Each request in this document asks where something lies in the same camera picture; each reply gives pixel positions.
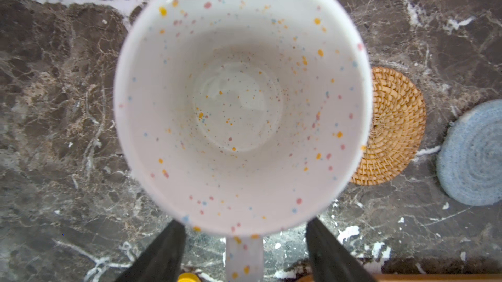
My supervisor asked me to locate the white speckled mug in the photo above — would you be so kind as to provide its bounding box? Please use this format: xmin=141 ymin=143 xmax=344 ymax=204
xmin=113 ymin=0 xmax=373 ymax=281

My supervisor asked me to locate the rattan round coaster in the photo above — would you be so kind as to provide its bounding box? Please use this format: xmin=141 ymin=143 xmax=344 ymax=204
xmin=351 ymin=67 xmax=426 ymax=186

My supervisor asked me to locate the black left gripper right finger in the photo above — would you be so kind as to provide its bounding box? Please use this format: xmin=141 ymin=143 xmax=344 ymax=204
xmin=306 ymin=218 xmax=376 ymax=282

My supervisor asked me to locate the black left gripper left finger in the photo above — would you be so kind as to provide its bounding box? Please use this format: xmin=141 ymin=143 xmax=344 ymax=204
xmin=116 ymin=220 xmax=187 ymax=282

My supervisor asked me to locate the grey blue round coaster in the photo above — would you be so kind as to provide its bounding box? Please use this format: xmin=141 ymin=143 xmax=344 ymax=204
xmin=436 ymin=99 xmax=501 ymax=206

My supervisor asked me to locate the orange rectangular tray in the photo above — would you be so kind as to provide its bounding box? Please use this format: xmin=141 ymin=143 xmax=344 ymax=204
xmin=353 ymin=271 xmax=501 ymax=282

